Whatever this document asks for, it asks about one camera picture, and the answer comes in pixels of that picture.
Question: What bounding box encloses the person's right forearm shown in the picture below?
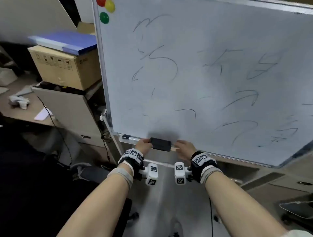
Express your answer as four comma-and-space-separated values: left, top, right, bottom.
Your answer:
205, 171, 288, 237

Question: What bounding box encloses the yellow round magnet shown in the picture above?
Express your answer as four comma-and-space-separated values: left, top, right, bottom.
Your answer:
105, 0, 116, 14

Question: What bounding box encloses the crumpled grey cloth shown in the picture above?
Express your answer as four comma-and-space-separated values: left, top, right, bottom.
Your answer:
9, 95, 30, 110

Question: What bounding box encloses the blue folder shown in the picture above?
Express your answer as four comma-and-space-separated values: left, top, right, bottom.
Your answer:
28, 30, 98, 56

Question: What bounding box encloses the white flat device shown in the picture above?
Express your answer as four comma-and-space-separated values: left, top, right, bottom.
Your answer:
34, 107, 54, 122

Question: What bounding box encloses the person's right hand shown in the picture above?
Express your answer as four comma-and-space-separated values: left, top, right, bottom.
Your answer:
174, 140, 197, 162

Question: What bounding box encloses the person's left forearm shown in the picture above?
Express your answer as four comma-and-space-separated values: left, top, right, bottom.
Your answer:
57, 171, 130, 237

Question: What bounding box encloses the black cable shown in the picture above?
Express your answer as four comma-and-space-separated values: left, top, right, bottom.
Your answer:
37, 96, 73, 167

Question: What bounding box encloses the white left wristband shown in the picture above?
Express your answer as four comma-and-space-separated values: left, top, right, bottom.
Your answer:
107, 167, 134, 189

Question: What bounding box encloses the black marker-tagged wrist strap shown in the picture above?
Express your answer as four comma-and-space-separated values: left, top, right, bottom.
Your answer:
118, 148, 145, 174
190, 151, 218, 183

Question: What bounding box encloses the black office chair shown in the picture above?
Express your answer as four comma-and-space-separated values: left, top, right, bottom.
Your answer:
0, 126, 134, 237

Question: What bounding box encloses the black marker-tagged left wrist strap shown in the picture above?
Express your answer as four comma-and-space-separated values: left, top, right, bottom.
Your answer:
118, 148, 145, 174

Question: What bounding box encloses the person's left hand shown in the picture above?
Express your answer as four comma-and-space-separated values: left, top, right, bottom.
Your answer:
135, 138, 153, 156

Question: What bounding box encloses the brown cardboard box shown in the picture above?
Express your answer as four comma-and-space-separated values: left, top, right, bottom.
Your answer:
27, 45, 102, 91

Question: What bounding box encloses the black whiteboard marker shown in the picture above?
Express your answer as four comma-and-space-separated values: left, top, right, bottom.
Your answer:
121, 134, 140, 142

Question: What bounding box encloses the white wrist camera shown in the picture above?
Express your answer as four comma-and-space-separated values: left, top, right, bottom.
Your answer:
174, 162, 193, 186
138, 163, 159, 186

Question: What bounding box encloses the white wristband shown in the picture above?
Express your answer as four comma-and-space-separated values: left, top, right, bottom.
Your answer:
107, 167, 134, 189
200, 165, 223, 185

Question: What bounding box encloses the beige drawer unit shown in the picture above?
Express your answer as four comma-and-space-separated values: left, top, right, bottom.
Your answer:
241, 161, 313, 220

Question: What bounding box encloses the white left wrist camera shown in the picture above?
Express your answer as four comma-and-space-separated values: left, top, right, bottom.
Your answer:
138, 163, 159, 186

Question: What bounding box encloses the white whiteboard stand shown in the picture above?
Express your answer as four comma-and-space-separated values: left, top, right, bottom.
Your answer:
100, 109, 124, 162

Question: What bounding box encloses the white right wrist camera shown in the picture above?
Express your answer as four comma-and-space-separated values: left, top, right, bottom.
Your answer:
174, 162, 193, 186

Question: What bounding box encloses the white right wristband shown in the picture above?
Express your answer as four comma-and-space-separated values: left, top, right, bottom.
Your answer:
200, 165, 223, 185

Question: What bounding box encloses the black marker-tagged right wrist strap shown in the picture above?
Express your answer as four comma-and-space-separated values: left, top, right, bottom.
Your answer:
190, 151, 218, 183

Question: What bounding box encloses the beige cabinet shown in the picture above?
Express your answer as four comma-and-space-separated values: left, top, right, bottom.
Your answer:
31, 80, 116, 148

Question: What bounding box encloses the black whiteboard eraser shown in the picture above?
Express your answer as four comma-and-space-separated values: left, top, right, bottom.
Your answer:
149, 137, 171, 152

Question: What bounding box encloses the white whiteboard with scribbles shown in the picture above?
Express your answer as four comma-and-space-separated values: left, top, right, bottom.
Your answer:
92, 0, 313, 168

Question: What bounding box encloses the white cable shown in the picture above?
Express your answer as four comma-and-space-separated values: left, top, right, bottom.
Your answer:
279, 200, 313, 221

